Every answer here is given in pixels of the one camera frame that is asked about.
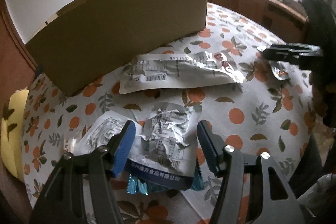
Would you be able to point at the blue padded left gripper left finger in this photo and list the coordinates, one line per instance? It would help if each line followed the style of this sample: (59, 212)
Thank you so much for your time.
(122, 147)

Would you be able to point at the white silver flat pouch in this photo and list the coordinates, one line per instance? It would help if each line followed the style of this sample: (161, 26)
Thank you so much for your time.
(103, 129)

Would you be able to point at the wooden louvered wardrobe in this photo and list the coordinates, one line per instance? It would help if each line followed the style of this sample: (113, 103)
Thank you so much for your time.
(16, 72)

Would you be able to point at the small silver red wrapper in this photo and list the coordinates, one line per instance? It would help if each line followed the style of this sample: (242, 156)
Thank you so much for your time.
(279, 71)

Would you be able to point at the yellow plush pillow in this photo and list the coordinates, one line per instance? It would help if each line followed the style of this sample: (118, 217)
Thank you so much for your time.
(11, 133)

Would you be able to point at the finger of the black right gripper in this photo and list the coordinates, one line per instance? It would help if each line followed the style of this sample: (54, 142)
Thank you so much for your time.
(293, 53)

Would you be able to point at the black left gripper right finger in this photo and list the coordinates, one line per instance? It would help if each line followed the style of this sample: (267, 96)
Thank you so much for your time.
(212, 146)

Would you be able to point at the silver snack bag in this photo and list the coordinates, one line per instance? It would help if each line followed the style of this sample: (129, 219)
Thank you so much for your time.
(168, 140)

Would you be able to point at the long white snack pouch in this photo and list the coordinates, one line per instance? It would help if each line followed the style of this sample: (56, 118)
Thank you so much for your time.
(179, 71)

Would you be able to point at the small clear-wrapped snack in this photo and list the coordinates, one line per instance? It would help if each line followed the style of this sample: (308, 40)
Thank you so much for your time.
(69, 145)

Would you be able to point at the brown cardboard box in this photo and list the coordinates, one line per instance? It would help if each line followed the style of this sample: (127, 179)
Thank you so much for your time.
(90, 38)

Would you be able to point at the teal foil snack packet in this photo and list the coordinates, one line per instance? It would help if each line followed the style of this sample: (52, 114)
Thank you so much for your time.
(144, 180)

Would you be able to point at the wooden window-side cabinet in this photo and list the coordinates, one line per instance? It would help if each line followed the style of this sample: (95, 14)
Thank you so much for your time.
(282, 20)

